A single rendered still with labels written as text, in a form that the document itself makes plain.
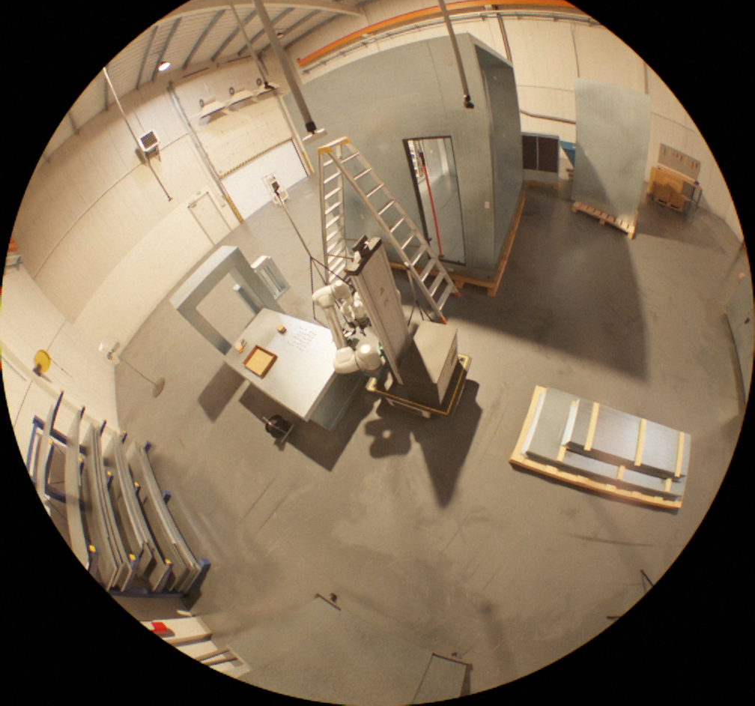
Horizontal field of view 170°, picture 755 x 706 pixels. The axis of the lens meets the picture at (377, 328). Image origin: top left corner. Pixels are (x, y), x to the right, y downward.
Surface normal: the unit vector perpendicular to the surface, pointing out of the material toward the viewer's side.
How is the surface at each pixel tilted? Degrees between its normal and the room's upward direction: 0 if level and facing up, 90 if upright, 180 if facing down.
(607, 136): 90
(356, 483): 0
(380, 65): 90
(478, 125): 90
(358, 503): 0
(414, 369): 0
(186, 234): 90
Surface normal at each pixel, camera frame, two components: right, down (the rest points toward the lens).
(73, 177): 0.81, 0.28
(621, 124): -0.77, 0.60
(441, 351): -0.27, -0.62
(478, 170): -0.52, 0.74
